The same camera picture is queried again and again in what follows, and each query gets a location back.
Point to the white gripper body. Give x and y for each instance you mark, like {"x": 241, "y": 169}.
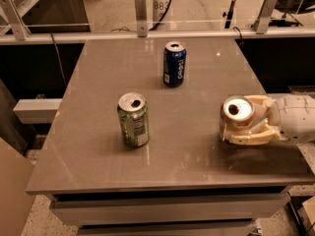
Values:
{"x": 292, "y": 117}

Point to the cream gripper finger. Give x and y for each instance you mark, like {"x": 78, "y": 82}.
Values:
{"x": 260, "y": 134}
{"x": 261, "y": 104}

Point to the orange soda can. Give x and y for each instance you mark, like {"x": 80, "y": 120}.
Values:
{"x": 236, "y": 114}

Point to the blue Pepsi can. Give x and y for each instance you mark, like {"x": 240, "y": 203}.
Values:
{"x": 174, "y": 59}

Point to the green soda can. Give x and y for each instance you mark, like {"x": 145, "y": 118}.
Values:
{"x": 133, "y": 114}

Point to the grey table with drawers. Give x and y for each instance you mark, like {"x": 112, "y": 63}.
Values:
{"x": 185, "y": 181}

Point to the black stand with knob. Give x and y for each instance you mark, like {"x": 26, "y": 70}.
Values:
{"x": 229, "y": 14}

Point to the white cylinder with number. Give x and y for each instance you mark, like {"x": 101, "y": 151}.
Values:
{"x": 161, "y": 2}

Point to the white shelf block left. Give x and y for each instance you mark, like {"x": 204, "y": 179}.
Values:
{"x": 37, "y": 111}

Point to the brown panel lower left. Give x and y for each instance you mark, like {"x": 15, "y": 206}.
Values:
{"x": 15, "y": 203}

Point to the right metal bracket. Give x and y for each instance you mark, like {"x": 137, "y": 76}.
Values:
{"x": 261, "y": 24}

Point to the metal bracket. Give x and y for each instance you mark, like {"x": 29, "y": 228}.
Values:
{"x": 19, "y": 30}
{"x": 261, "y": 24}
{"x": 141, "y": 17}

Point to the middle metal bracket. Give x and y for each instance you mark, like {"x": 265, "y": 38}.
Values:
{"x": 141, "y": 17}

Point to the horizontal aluminium rail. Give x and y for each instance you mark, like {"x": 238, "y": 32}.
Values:
{"x": 81, "y": 37}

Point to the left metal bracket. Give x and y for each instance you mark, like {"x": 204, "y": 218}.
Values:
{"x": 19, "y": 30}

